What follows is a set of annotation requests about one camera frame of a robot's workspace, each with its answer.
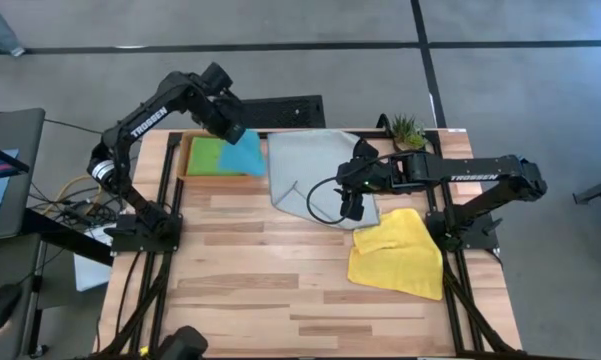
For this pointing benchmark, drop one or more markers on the grey chair base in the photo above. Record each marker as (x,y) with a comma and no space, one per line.
(597,192)

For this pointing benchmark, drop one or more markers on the green microfiber towel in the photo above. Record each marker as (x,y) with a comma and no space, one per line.
(202,157)

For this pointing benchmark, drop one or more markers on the small potted green plant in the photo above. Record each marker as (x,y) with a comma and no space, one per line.
(407,132)

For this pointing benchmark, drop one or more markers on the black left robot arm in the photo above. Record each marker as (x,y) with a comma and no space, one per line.
(147,122)

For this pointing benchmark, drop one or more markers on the grey laptop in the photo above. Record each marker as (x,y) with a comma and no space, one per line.
(15,130)

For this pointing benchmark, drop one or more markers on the blue microfiber towel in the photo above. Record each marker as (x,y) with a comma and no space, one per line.
(245,157)

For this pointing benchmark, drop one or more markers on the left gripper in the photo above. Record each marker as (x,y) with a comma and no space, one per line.
(222,117)

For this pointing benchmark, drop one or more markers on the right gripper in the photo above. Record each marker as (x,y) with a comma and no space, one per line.
(362,177)

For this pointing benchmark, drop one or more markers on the grey waffle microfiber towel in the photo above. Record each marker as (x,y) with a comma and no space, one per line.
(305,170)

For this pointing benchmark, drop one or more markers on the black computer mouse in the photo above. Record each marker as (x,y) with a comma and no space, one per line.
(0,306)

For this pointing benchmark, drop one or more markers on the black perforated plastic crate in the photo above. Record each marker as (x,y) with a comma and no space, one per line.
(285,112)

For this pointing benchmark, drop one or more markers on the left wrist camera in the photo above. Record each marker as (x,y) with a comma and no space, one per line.
(216,77)

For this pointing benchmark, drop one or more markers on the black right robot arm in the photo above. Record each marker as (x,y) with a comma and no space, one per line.
(480,170)

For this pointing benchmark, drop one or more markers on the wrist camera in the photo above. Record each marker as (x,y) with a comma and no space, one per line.
(216,77)
(366,151)

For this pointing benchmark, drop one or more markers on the yellow microfiber towel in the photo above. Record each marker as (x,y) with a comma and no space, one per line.
(400,265)

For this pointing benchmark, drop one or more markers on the grey desk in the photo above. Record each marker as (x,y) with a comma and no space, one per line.
(0,260)

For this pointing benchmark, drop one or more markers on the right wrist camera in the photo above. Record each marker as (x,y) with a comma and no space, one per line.
(366,151)

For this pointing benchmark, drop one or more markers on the wooden tray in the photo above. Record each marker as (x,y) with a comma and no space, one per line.
(182,160)

